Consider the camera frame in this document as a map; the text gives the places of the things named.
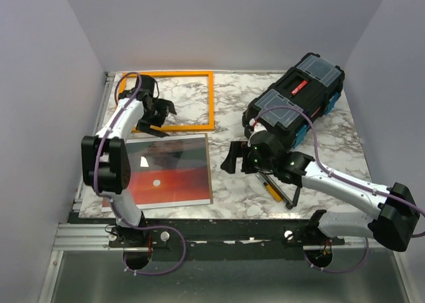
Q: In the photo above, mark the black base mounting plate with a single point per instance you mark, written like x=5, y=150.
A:
x=222, y=239

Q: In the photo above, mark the clear acrylic cover sheet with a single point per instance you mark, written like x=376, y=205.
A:
x=166, y=170

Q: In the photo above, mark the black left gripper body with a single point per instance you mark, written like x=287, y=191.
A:
x=141, y=120

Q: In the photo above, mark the brown fibreboard backing board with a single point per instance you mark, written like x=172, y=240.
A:
x=210, y=170

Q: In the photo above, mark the aluminium extrusion rail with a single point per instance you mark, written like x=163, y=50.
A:
x=81, y=237

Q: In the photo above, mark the orange handled screwdriver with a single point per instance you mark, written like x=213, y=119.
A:
x=270, y=189

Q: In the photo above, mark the red sunset photo print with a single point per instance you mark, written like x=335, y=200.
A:
x=169, y=176

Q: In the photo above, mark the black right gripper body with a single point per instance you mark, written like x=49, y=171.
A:
x=258, y=164

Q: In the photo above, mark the black plastic toolbox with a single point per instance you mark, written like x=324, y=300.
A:
x=312, y=86

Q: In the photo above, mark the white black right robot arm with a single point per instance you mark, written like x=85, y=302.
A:
x=388, y=215

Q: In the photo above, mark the orange wooden picture frame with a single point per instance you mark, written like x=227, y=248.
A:
x=189, y=73

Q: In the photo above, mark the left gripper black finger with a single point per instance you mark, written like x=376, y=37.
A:
x=164, y=107
x=146, y=128

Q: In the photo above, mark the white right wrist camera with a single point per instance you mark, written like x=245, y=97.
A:
x=256, y=126

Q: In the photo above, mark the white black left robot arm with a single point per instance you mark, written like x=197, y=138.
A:
x=105, y=162

